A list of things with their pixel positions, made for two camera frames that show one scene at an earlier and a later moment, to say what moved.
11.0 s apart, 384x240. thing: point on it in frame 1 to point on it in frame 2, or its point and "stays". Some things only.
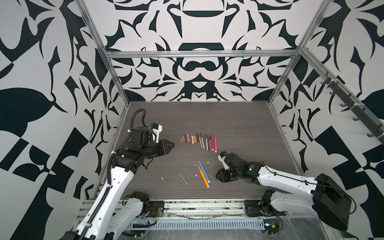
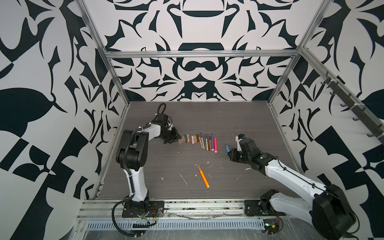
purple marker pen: [212, 142] stays
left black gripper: [162, 146] to [176, 136]
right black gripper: [221, 174] to [232, 156]
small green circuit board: [271, 225] stays
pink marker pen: [203, 143] stays
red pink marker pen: [215, 144] stays
